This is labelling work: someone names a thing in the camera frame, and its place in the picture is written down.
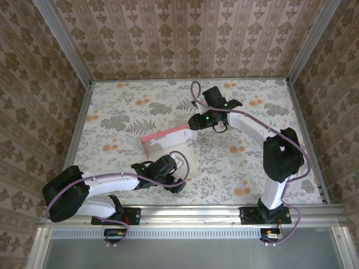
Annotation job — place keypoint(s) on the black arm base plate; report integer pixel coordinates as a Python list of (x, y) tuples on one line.
[(134, 215), (246, 215)]

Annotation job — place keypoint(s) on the aluminium corner post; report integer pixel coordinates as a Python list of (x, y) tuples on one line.
[(64, 42), (314, 42)]

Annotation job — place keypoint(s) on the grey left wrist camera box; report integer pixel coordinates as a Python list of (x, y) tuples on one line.
[(177, 162)]

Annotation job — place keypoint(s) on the pink and white paper box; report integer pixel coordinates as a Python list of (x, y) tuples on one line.
[(168, 140)]

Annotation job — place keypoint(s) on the wide aluminium mounting rail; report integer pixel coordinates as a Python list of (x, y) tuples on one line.
[(190, 215)]

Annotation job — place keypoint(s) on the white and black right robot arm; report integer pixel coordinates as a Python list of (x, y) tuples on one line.
[(252, 123)]

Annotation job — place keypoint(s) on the grey metal panel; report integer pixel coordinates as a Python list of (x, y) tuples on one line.
[(196, 255)]

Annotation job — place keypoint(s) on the aluminium table edge rail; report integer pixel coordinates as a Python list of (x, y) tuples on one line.
[(75, 134), (308, 140)]

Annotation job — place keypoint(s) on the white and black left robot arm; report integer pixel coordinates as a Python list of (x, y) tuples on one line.
[(112, 182)]

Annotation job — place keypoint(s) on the floral print tablecloth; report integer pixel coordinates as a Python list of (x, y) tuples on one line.
[(126, 112)]

